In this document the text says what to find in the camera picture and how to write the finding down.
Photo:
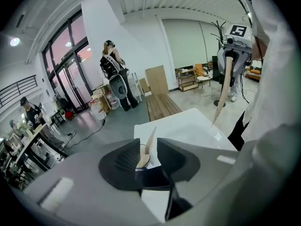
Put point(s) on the person's black trousers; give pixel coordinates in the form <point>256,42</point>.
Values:
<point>240,131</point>

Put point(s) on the black table with wooden top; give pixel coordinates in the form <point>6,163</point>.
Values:
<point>33,138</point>

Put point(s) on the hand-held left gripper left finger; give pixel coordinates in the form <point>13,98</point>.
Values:
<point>82,185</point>

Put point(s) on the white chair frame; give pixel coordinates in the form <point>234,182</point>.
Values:
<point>137,86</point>

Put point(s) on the small cardboard box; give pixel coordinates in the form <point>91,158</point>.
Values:
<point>144,86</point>

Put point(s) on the black coat rack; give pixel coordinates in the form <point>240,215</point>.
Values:
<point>221,29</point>

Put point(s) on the white flower bouquet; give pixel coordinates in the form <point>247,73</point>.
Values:
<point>22,126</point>

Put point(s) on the ceiling air vent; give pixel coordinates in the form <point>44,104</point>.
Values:
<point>20,20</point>

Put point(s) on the orange sofa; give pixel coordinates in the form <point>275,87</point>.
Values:
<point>254,73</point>

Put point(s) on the red container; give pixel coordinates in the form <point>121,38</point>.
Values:
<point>68,115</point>

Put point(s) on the person's right forearm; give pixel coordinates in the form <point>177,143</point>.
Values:
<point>257,42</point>

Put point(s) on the wooden slat platform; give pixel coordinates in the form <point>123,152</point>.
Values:
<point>162,105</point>

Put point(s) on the round ceiling lamp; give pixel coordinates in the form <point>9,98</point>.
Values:
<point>14,42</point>

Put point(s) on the orange chair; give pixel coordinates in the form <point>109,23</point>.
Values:
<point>200,68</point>

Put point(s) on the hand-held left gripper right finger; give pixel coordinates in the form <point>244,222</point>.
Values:
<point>200,173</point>

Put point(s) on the white backpack rig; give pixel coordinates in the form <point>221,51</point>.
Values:
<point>118,86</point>

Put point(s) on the black balcony railing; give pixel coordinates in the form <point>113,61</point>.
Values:
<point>35,81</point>

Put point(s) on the person's white shirt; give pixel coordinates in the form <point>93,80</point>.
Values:
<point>272,67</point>

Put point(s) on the light wooden stand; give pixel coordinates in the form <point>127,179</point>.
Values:
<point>104,102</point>

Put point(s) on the tall cardboard sheet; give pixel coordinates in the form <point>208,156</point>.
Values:
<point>156,79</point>

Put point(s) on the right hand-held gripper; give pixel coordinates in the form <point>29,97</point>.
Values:
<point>237,37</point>

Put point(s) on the wooden shelf rack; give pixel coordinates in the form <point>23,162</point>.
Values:
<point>188,86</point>

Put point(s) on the black framed glass doors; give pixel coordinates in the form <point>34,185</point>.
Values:
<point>61,46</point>

